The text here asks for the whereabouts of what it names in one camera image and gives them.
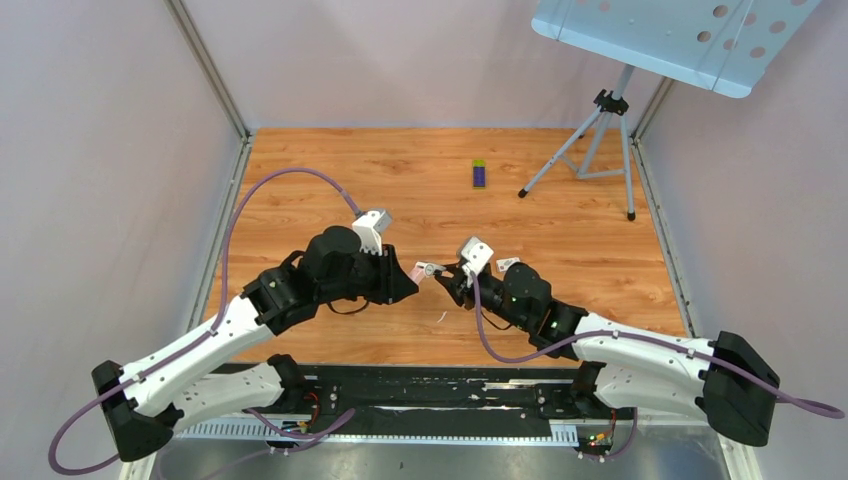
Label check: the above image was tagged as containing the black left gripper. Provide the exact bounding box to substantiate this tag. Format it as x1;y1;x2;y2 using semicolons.
319;241;419;305

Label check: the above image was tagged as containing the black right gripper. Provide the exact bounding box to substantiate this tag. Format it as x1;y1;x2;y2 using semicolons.
435;262;532;332

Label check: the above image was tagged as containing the white staple box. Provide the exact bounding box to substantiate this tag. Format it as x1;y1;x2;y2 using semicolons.
496;257;521;273

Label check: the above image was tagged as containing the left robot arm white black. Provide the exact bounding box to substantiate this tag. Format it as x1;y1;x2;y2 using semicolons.
92;226;419;462

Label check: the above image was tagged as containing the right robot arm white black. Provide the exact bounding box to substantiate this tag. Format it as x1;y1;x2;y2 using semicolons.
426;263;780;447

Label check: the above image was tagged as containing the purple green small block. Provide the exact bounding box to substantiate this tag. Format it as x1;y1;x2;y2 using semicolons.
472;159;487;189

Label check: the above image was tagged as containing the grey tripod stand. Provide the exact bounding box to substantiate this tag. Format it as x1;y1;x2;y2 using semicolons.
517;64;636;222

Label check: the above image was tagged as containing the light blue perforated tray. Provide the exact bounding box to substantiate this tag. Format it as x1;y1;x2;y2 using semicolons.
531;0;820;99

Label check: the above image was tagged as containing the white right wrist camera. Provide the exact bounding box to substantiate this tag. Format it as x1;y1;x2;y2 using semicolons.
457;236;494;287

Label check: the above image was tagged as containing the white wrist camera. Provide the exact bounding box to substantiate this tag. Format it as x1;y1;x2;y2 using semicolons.
457;236;494;287
352;209;393;256

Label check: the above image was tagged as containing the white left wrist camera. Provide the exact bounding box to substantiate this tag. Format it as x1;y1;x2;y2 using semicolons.
352;209;393;256

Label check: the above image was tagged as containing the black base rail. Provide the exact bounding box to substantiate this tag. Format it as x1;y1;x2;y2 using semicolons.
172;362;637;448

